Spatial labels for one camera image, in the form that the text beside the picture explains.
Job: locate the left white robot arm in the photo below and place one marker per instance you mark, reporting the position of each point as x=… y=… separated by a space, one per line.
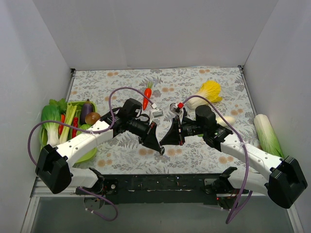
x=55 y=166

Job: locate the bok choy toy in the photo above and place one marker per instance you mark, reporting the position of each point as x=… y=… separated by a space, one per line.
x=51 y=112

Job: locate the floral tablecloth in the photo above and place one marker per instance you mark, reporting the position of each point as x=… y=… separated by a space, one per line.
x=124 y=154

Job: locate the red chili pepper toy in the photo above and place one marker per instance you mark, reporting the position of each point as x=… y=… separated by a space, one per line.
x=75 y=124

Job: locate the small brass padlock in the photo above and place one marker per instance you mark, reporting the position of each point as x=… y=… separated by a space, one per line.
x=162 y=150

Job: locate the green leafy lettuce toy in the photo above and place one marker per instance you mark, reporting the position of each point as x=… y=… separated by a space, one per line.
x=60 y=104

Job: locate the large green napa cabbage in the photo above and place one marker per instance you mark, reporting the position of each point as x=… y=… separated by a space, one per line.
x=267 y=137

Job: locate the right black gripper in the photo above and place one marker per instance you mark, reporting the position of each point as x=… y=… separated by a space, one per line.
x=181 y=130

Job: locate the green round cabbage toy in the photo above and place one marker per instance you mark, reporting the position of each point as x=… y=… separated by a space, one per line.
x=85 y=126

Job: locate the purple eggplant toy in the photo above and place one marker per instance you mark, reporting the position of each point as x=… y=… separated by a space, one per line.
x=86 y=113

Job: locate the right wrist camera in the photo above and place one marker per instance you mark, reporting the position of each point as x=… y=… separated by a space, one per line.
x=179 y=111

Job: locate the green plastic tray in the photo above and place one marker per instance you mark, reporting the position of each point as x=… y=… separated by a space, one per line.
x=43 y=135

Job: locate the celery stalk toy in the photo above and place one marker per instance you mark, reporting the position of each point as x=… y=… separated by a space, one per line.
x=69 y=116

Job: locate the yellow napa cabbage toy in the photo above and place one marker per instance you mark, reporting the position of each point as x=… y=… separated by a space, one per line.
x=210 y=90

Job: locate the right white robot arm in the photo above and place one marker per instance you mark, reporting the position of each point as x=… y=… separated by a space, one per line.
x=282 y=180

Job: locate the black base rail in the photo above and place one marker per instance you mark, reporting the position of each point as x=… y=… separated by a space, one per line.
x=160 y=188

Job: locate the black padlock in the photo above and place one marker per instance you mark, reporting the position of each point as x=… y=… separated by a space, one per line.
x=173 y=108

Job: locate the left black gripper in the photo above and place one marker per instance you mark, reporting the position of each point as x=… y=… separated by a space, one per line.
x=149 y=132

